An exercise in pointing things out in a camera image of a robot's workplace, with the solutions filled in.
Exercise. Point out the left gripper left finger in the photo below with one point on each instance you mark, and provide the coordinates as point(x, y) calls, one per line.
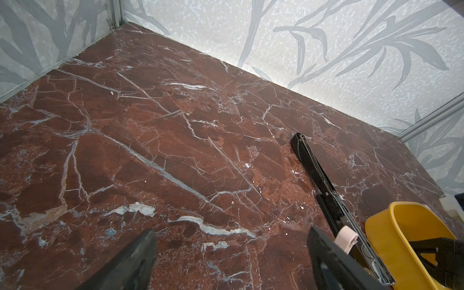
point(129, 270)

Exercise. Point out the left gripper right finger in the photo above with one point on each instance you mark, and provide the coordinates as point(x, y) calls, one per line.
point(333, 269)

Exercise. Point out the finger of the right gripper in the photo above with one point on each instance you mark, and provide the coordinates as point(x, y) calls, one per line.
point(443, 258)

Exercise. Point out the pink mini stapler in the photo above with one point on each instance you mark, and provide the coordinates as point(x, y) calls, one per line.
point(346, 239)

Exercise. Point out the black stapler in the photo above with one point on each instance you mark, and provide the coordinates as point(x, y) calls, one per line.
point(337, 214)

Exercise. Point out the yellow plastic tray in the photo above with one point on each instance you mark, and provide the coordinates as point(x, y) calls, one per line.
point(390, 233)

